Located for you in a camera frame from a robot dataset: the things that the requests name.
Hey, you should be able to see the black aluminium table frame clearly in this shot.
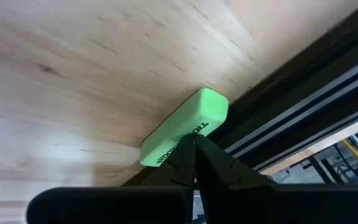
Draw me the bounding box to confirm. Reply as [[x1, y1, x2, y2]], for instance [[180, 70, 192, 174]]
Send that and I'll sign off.
[[121, 0, 358, 187]]

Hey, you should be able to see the green eraser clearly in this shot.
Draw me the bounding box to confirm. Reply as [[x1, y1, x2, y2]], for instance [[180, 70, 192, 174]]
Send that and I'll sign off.
[[139, 87, 230, 168]]

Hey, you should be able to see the yellow cable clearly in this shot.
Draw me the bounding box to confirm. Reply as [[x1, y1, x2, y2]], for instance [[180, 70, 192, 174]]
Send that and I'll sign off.
[[341, 139, 358, 165]]

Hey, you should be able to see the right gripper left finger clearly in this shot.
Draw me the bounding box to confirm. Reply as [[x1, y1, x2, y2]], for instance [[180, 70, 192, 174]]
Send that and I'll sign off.
[[25, 134, 198, 224]]

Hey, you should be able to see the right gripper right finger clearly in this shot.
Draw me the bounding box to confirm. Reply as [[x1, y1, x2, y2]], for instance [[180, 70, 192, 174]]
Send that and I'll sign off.
[[195, 134, 358, 224]]

